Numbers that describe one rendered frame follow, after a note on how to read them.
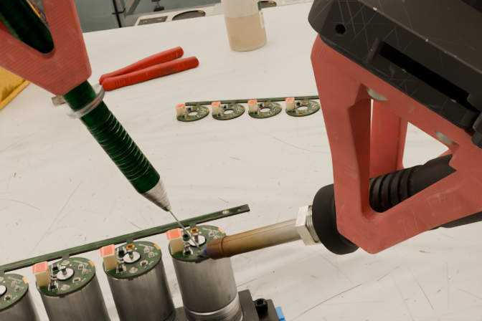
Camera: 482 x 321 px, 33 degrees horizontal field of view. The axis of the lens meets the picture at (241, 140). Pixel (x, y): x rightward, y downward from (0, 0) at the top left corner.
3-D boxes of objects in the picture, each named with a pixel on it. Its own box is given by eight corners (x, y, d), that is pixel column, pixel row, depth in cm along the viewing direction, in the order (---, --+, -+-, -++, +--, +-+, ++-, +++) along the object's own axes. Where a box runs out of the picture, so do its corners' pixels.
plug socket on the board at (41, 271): (57, 282, 33) (52, 269, 33) (36, 288, 33) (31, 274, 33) (57, 271, 34) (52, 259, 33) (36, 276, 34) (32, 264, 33)
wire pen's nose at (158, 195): (155, 209, 32) (134, 183, 32) (178, 195, 32) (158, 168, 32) (158, 223, 31) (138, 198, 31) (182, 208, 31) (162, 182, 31)
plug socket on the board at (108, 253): (124, 266, 33) (120, 252, 33) (104, 271, 33) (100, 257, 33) (123, 255, 34) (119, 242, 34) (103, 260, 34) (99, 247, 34)
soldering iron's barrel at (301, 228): (211, 276, 32) (334, 250, 28) (191, 243, 32) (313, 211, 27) (231, 256, 33) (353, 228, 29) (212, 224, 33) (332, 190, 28)
